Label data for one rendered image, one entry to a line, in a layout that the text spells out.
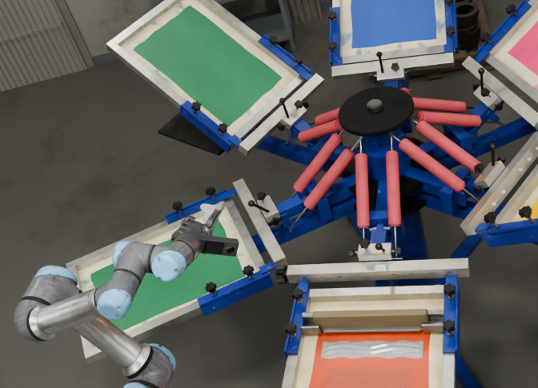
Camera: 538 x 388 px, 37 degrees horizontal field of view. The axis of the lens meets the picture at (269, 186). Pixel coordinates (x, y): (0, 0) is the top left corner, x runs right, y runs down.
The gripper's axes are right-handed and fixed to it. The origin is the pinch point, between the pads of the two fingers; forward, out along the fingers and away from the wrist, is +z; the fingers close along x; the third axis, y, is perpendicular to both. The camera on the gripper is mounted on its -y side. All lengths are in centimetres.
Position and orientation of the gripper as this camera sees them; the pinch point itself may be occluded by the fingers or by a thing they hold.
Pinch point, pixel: (219, 224)
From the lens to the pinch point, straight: 233.3
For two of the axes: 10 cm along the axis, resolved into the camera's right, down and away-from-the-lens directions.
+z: 2.8, -3.0, 9.1
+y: -9.3, -3.4, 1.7
